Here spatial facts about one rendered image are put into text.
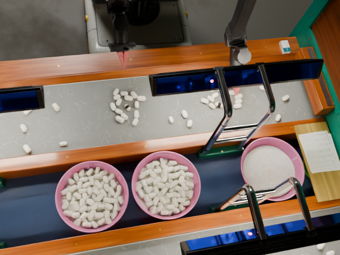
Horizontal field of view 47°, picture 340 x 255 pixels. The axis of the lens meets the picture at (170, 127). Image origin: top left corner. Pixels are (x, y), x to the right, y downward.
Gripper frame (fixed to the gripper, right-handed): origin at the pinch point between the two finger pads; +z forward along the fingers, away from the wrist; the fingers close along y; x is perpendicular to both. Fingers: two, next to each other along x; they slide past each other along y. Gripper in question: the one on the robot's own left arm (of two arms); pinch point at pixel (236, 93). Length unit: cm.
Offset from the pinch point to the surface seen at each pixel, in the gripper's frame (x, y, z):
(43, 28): 121, -87, -24
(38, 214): -18, -86, 35
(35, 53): 108, -93, -9
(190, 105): 0.2, -20.3, 3.6
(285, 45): 12.1, 28.5, -17.0
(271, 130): -12.0, 11.2, 14.2
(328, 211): -34, 27, 44
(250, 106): -1.7, 5.8, 6.1
